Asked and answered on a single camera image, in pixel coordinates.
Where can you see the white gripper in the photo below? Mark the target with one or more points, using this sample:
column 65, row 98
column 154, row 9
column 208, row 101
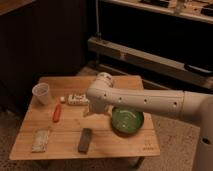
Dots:
column 97, row 107

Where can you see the white snack packet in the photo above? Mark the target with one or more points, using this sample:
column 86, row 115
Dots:
column 77, row 99

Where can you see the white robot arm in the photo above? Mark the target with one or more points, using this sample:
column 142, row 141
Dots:
column 192, row 107

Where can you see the orange carrot toy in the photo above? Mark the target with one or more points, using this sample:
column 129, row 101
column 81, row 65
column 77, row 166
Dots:
column 57, row 113

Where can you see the green bowl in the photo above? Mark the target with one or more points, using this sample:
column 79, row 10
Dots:
column 126, row 121

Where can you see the clear plastic cup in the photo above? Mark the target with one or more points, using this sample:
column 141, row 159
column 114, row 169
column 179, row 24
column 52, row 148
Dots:
column 42, row 92

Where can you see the grey metal shelf beam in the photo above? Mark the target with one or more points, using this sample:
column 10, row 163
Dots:
column 145, row 60

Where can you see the metal pole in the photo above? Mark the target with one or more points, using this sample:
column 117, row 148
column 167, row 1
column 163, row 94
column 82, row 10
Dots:
column 98, row 33

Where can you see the wooden table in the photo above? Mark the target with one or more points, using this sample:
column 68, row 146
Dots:
column 65, row 134

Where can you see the dark grey eraser block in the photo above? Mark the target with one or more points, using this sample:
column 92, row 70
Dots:
column 85, row 140

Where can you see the small white cube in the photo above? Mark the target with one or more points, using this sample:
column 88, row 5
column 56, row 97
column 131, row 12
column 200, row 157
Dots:
column 62, row 99

